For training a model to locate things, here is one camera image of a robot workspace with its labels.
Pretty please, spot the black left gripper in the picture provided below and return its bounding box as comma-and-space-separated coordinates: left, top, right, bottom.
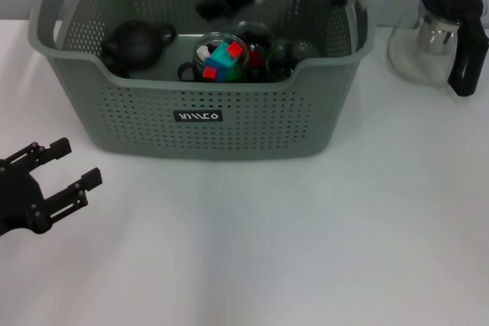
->
0, 137, 103, 237

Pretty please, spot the teal square toy brick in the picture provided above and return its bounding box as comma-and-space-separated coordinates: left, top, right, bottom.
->
208, 41, 245, 72

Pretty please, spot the glass teacup black base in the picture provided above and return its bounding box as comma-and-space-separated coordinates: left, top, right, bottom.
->
265, 40, 320, 83
176, 31, 249, 83
235, 20, 276, 83

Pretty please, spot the dark red long toy brick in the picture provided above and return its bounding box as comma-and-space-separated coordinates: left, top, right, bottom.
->
248, 50, 267, 70

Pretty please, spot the grey perforated plastic storage bin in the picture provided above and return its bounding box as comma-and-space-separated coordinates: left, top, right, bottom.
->
26, 0, 376, 161

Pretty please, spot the black ceramic teapot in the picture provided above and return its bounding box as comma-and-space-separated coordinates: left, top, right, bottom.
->
101, 20, 176, 72

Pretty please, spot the glass pitcher black handle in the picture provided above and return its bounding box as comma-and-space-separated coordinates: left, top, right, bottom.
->
386, 0, 489, 98

